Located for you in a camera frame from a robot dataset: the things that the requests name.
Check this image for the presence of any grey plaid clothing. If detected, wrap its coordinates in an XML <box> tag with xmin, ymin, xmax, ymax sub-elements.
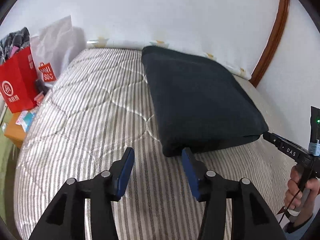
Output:
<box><xmin>0</xmin><ymin>27</ymin><xmax>30</xmax><ymax>64</ymax></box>

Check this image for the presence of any teal white small box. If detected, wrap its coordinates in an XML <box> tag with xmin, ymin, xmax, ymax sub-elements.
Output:
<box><xmin>21</xmin><ymin>112</ymin><xmax>36</xmax><ymax>133</ymax></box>

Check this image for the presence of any brown wooden door frame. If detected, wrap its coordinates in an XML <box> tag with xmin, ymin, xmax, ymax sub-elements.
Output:
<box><xmin>250</xmin><ymin>0</ymin><xmax>290</xmax><ymax>87</ymax></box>

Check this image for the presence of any white Miniso plastic bag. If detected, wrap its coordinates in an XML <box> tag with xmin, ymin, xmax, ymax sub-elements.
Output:
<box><xmin>30</xmin><ymin>16</ymin><xmax>86</xmax><ymax>88</ymax></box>

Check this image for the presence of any person's right hand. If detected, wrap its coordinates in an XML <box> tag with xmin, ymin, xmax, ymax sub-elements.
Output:
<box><xmin>284</xmin><ymin>166</ymin><xmax>319</xmax><ymax>227</ymax></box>

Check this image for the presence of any black cable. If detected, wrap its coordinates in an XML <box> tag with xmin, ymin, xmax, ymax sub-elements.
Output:
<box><xmin>276</xmin><ymin>164</ymin><xmax>316</xmax><ymax>227</ymax></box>

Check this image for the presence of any green bed sheet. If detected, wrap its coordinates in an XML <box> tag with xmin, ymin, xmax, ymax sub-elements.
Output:
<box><xmin>1</xmin><ymin>109</ymin><xmax>20</xmax><ymax>232</ymax></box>

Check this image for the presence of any wooden nightstand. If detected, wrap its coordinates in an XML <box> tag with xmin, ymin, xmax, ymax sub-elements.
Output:
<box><xmin>4</xmin><ymin>112</ymin><xmax>26</xmax><ymax>149</ymax></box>

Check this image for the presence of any pink white small packet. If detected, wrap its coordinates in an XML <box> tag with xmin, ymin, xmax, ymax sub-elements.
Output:
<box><xmin>15</xmin><ymin>111</ymin><xmax>28</xmax><ymax>125</ymax></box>

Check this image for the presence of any pink tape roll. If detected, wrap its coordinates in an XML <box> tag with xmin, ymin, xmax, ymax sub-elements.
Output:
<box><xmin>34</xmin><ymin>91</ymin><xmax>45</xmax><ymax>106</ymax></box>

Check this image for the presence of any red paper shopping bag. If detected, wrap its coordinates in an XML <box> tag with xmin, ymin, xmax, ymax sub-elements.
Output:
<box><xmin>0</xmin><ymin>47</ymin><xmax>39</xmax><ymax>113</ymax></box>

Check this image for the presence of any black sweatshirt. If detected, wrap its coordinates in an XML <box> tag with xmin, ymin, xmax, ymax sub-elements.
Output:
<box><xmin>142</xmin><ymin>46</ymin><xmax>268</xmax><ymax>157</ymax></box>

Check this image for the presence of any striped quilted mattress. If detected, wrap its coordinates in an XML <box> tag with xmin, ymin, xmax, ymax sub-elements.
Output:
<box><xmin>14</xmin><ymin>48</ymin><xmax>294</xmax><ymax>239</ymax></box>

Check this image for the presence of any white patterned rolled mat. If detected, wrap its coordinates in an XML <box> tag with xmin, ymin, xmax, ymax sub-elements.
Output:
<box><xmin>86</xmin><ymin>38</ymin><xmax>252</xmax><ymax>81</ymax></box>

